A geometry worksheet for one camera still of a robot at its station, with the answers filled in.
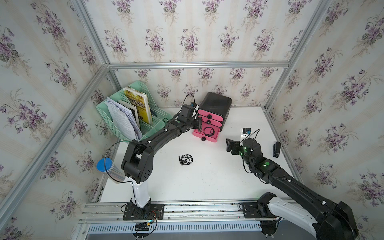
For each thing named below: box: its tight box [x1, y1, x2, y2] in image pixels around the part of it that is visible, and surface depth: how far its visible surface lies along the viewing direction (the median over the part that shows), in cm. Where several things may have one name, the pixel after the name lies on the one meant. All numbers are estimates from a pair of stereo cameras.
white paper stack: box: [104, 96, 143, 141], surface depth 86 cm
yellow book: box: [123, 87, 153, 125], surface depth 97 cm
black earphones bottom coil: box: [203, 126, 215, 137], surface depth 106 cm
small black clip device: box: [272, 141, 281, 158], surface depth 95 cm
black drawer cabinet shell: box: [198, 92, 233, 132], surface depth 101 cm
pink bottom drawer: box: [192, 121, 221, 143], surface depth 103 cm
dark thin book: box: [118, 100, 141, 129], surface depth 95 cm
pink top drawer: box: [197, 109, 224, 122], surface depth 97 cm
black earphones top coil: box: [178, 154, 194, 166], surface depth 93 cm
